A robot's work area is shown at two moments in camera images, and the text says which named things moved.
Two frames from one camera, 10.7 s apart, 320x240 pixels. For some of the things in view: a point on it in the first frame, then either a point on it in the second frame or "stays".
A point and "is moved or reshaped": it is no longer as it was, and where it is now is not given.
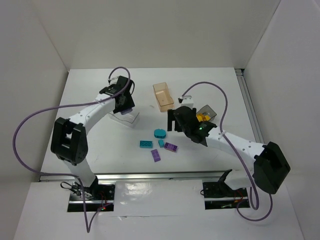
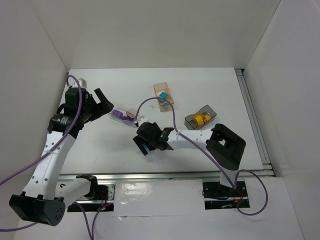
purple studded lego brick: x=170 y=147 is moved or reshaped
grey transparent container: x=206 y=113 stays
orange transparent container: x=163 y=96 stays
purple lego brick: x=155 y=155 -> x=128 y=119
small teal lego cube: x=161 y=143 is moved or reshaped
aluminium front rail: x=154 y=175 stays
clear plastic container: x=129 y=120 stays
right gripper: x=173 y=120 -> x=141 y=144
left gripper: x=124 y=103 -> x=92 y=107
